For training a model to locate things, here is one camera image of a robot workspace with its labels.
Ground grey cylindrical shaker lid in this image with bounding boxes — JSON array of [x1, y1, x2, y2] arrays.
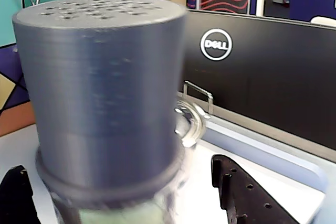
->
[[12, 0, 191, 224]]

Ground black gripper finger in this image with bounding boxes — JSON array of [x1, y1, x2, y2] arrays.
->
[[0, 165, 40, 224], [211, 154, 301, 224]]

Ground black Dell monitor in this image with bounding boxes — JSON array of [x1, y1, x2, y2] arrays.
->
[[181, 8, 336, 163]]

